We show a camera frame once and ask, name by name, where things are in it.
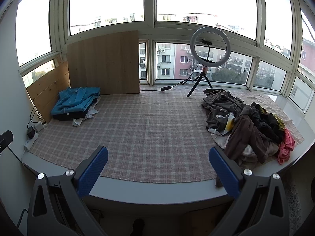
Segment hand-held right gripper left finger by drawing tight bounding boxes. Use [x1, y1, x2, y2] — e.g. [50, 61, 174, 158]
[28, 146, 109, 236]

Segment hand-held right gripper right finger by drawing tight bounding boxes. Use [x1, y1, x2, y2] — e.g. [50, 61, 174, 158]
[209, 147, 288, 236]

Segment grey daisy print t-shirt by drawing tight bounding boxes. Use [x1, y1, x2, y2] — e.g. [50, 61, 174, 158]
[201, 88, 251, 137]

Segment white power strip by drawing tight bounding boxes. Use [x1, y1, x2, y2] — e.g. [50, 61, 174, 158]
[23, 120, 48, 150]

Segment brown garment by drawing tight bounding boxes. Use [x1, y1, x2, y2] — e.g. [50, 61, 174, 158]
[215, 115, 278, 187]

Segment white garment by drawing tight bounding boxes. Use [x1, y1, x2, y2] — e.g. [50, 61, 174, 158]
[72, 98, 100, 127]

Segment dark navy garment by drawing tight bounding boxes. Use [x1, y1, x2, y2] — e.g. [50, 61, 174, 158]
[53, 108, 89, 121]

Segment pine wood panel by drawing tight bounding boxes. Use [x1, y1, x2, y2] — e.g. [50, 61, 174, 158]
[26, 55, 72, 124]

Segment pink plaid blanket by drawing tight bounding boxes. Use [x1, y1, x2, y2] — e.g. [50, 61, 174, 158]
[29, 88, 306, 184]

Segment black garment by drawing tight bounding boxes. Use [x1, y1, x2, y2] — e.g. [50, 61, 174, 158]
[250, 102, 287, 144]

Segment pink garment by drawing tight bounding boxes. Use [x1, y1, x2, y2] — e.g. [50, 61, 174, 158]
[277, 128, 296, 165]

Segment blue striped shirt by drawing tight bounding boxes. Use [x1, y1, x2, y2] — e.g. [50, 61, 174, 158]
[51, 87, 101, 116]

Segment light wooden board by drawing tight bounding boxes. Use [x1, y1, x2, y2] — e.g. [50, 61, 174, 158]
[67, 30, 141, 96]

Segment apartment buildings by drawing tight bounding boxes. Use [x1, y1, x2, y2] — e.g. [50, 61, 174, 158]
[70, 12, 315, 84]

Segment black cable with inline switch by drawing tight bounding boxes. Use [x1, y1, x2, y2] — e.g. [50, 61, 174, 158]
[140, 61, 205, 92]

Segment white ring light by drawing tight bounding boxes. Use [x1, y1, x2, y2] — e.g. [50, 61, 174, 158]
[190, 27, 232, 68]

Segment white window frame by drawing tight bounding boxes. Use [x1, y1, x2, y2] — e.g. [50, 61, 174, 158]
[0, 0, 315, 113]

